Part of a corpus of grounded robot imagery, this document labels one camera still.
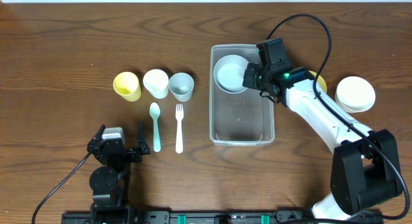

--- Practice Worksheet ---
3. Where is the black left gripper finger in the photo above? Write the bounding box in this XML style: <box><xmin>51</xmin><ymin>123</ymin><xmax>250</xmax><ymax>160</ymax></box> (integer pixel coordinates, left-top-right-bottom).
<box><xmin>136</xmin><ymin>122</ymin><xmax>148</xmax><ymax>149</ymax></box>
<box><xmin>93</xmin><ymin>124</ymin><xmax>106</xmax><ymax>143</ymax></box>

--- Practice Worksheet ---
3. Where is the yellow plastic bowl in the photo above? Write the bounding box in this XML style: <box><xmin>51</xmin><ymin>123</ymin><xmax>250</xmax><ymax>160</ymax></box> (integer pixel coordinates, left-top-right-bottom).
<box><xmin>309</xmin><ymin>70</ymin><xmax>327</xmax><ymax>93</ymax></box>

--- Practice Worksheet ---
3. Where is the grey plastic bowl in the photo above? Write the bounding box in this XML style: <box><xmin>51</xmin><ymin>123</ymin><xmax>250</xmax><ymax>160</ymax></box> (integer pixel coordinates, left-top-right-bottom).
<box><xmin>213</xmin><ymin>55</ymin><xmax>249</xmax><ymax>94</ymax></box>

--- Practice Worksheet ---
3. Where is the white plastic bowl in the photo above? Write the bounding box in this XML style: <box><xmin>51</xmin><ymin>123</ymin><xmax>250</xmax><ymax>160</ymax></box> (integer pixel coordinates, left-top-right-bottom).
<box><xmin>335</xmin><ymin>76</ymin><xmax>376</xmax><ymax>113</ymax></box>

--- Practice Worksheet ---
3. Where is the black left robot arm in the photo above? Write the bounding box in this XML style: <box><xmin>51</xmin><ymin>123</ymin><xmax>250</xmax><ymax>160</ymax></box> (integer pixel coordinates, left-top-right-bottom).
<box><xmin>87</xmin><ymin>124</ymin><xmax>151</xmax><ymax>211</ymax></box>

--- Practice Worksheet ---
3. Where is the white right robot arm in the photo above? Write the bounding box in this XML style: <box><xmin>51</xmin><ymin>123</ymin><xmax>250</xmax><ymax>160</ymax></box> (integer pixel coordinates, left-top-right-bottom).
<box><xmin>243</xmin><ymin>63</ymin><xmax>411</xmax><ymax>223</ymax></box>

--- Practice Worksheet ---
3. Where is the clear plastic container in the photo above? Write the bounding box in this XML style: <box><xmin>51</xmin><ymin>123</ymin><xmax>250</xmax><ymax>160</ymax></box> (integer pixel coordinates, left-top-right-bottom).
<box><xmin>209</xmin><ymin>44</ymin><xmax>275</xmax><ymax>146</ymax></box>

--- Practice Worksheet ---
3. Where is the mint green plastic spoon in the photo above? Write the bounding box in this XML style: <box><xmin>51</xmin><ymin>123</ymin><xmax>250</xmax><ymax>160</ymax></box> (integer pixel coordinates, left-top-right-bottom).
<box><xmin>149</xmin><ymin>102</ymin><xmax>162</xmax><ymax>152</ymax></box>

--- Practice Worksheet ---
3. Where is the white plastic fork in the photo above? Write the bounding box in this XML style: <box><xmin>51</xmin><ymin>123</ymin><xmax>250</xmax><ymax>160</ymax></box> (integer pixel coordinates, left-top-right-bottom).
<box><xmin>175</xmin><ymin>104</ymin><xmax>184</xmax><ymax>154</ymax></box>

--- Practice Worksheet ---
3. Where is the yellow plastic cup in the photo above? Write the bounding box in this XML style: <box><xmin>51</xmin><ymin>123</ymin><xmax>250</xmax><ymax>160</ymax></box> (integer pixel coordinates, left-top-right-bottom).
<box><xmin>113</xmin><ymin>71</ymin><xmax>142</xmax><ymax>102</ymax></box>

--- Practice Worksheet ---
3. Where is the white plastic cup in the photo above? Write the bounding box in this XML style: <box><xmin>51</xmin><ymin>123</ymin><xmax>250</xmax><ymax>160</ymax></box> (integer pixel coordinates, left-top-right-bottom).
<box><xmin>143</xmin><ymin>69</ymin><xmax>169</xmax><ymax>99</ymax></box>

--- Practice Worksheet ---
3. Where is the grey plastic cup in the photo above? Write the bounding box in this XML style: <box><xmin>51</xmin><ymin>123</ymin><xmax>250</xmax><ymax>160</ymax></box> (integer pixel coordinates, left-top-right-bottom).
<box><xmin>169</xmin><ymin>73</ymin><xmax>194</xmax><ymax>102</ymax></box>

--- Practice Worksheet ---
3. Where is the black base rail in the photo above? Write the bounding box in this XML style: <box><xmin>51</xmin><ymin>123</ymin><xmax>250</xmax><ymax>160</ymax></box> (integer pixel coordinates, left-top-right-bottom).
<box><xmin>61</xmin><ymin>209</ymin><xmax>313</xmax><ymax>224</ymax></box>

